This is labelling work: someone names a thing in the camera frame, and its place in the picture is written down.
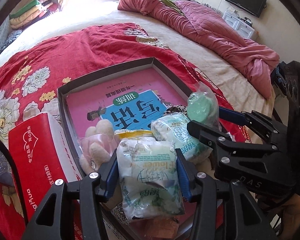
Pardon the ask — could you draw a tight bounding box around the beige bed sheet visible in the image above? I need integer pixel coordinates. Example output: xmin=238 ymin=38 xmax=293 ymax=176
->
xmin=0 ymin=0 xmax=275 ymax=116

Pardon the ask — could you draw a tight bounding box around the black cable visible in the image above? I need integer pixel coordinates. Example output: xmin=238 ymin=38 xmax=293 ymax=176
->
xmin=0 ymin=129 xmax=30 ymax=225

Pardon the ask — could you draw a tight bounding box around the leopard print scrunchie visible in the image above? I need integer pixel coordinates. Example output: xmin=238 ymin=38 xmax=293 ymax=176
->
xmin=163 ymin=105 xmax=187 ymax=116

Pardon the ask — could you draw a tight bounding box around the grey tray with pink book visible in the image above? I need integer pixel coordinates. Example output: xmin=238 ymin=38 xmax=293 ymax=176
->
xmin=57 ymin=57 xmax=231 ymax=240

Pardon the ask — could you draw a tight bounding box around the cream plush bear purple cloth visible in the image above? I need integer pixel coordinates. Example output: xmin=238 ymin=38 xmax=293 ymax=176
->
xmin=79 ymin=119 xmax=117 ymax=175

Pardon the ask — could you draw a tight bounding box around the red tissue box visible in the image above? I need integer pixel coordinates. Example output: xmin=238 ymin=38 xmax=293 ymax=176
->
xmin=7 ymin=112 xmax=84 ymax=240

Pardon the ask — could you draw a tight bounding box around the yellow white plastic bag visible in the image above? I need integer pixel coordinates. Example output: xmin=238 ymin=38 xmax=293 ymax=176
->
xmin=114 ymin=129 xmax=153 ymax=140

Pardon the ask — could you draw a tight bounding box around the pink quilted duvet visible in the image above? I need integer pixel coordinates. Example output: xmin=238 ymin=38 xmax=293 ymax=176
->
xmin=117 ymin=0 xmax=280 ymax=99

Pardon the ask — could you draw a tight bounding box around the green item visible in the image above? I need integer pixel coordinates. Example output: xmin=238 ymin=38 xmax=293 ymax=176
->
xmin=187 ymin=81 xmax=219 ymax=129

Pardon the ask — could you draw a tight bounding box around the clear plastic bag pink item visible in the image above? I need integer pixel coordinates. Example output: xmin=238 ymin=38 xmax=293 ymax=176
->
xmin=145 ymin=217 xmax=179 ymax=239

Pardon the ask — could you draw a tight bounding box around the white drawer cabinet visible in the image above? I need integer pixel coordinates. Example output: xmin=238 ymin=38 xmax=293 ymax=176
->
xmin=223 ymin=12 xmax=257 ymax=40

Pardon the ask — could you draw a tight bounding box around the stack of folded blankets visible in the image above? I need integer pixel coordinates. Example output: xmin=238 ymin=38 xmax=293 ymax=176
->
xmin=9 ymin=0 xmax=59 ymax=30

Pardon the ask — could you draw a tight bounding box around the red floral blanket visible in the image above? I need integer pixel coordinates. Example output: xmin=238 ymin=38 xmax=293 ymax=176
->
xmin=0 ymin=22 xmax=252 ymax=240

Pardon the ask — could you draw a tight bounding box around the dark patterned pillow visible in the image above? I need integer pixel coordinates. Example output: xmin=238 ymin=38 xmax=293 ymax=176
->
xmin=0 ymin=29 xmax=23 ymax=54

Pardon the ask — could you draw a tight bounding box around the green floral tissue pack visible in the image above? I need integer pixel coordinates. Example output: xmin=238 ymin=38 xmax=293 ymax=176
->
xmin=116 ymin=138 xmax=185 ymax=222

